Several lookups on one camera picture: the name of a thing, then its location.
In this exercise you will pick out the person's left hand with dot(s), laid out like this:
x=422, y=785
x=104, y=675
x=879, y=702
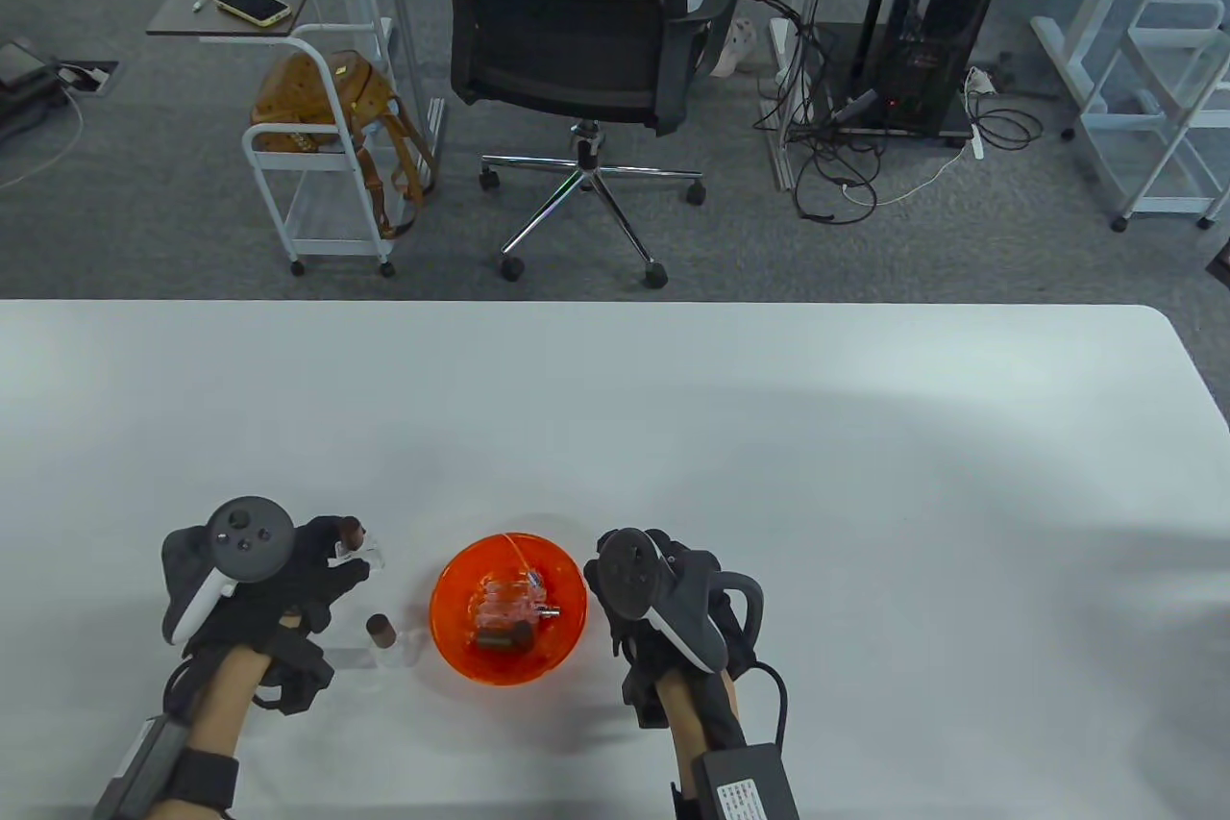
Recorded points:
x=312, y=560

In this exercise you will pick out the person's right hand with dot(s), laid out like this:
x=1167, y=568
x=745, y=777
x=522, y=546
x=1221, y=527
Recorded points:
x=677, y=553

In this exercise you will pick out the silver perfume spray pump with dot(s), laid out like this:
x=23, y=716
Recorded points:
x=534, y=577
x=550, y=613

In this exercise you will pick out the black left forearm sensor pack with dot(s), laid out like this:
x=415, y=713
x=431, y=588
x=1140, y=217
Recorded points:
x=144, y=762

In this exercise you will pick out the person's left forearm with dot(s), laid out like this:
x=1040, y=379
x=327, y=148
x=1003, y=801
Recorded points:
x=226, y=695

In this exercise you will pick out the black right forearm sensor pack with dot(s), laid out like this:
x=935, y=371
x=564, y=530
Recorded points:
x=745, y=786

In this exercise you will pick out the person's right forearm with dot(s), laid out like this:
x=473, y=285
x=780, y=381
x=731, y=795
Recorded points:
x=687, y=724

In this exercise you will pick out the dark grey right hand controller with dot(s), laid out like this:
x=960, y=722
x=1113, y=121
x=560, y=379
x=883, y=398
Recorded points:
x=629, y=572

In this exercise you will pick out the dark grey hand controller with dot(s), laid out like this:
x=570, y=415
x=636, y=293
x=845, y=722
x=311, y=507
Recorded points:
x=629, y=572
x=252, y=538

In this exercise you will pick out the dark grey left hand controller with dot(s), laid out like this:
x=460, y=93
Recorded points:
x=252, y=538

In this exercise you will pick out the orange translucent plastic bowl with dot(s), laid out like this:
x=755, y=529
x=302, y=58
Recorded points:
x=452, y=608

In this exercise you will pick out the brown leather backpack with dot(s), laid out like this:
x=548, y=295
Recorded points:
x=307, y=89

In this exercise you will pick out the black mesh office chair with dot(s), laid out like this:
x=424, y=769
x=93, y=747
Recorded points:
x=567, y=51

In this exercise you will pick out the white power strip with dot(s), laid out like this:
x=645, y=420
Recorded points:
x=976, y=133

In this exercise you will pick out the black floor socket box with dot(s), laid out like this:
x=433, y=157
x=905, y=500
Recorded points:
x=86, y=78

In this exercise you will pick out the silver desk leg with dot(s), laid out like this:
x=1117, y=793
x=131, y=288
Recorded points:
x=399, y=22

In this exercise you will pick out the smartphone in yellow case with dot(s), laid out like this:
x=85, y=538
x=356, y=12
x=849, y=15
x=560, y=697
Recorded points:
x=252, y=3

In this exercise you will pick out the white cart with brown top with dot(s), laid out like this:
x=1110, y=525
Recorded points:
x=192, y=8

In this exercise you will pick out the black computer tower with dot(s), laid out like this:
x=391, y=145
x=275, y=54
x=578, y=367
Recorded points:
x=947, y=12

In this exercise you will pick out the brown table corner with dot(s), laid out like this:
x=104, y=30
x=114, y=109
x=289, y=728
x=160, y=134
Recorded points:
x=1220, y=267

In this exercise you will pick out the white desk leg frame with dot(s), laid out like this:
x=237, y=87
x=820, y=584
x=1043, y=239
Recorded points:
x=776, y=152

